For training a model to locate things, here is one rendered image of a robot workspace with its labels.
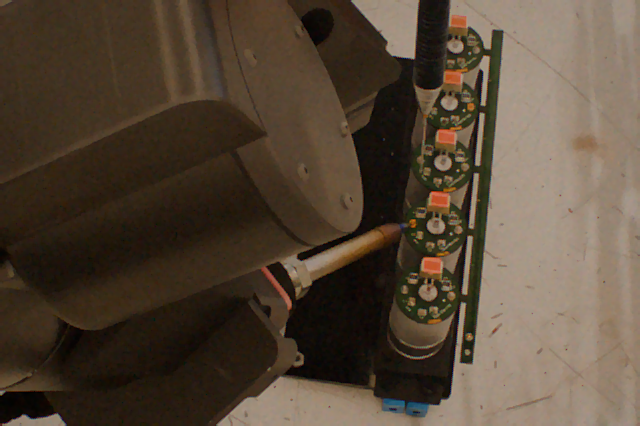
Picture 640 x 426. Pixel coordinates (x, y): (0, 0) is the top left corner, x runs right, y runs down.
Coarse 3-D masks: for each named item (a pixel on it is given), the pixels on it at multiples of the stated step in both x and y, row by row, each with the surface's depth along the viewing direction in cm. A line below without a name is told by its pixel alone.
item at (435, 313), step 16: (416, 272) 50; (448, 272) 50; (400, 288) 49; (416, 288) 49; (448, 288) 49; (400, 304) 49; (416, 304) 49; (432, 304) 49; (448, 304) 49; (416, 320) 49; (432, 320) 49
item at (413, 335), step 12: (420, 288) 49; (432, 288) 49; (432, 300) 49; (396, 312) 50; (396, 324) 51; (408, 324) 50; (420, 324) 49; (444, 324) 50; (396, 336) 52; (408, 336) 51; (420, 336) 50; (432, 336) 50; (444, 336) 52; (396, 348) 52; (408, 348) 52; (420, 348) 51; (432, 348) 52
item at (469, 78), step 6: (450, 42) 54; (450, 48) 54; (456, 48) 54; (462, 48) 54; (456, 54) 54; (468, 72) 54; (474, 72) 54; (468, 78) 54; (474, 78) 55; (468, 84) 55; (474, 84) 56
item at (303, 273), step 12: (384, 228) 49; (396, 228) 49; (348, 240) 48; (360, 240) 48; (372, 240) 48; (384, 240) 49; (396, 240) 49; (324, 252) 47; (336, 252) 47; (348, 252) 48; (360, 252) 48; (372, 252) 49; (288, 264) 46; (300, 264) 46; (312, 264) 46; (324, 264) 47; (336, 264) 47; (300, 276) 46; (312, 276) 46; (300, 288) 46
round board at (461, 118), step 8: (464, 88) 53; (440, 96) 53; (456, 96) 53; (464, 96) 53; (472, 96) 53; (464, 104) 53; (432, 112) 53; (440, 112) 53; (448, 112) 53; (456, 112) 53; (464, 112) 53; (472, 112) 53; (432, 120) 52; (440, 120) 52; (448, 120) 52; (456, 120) 52; (464, 120) 53; (472, 120) 53; (440, 128) 52; (448, 128) 52; (456, 128) 52; (464, 128) 52
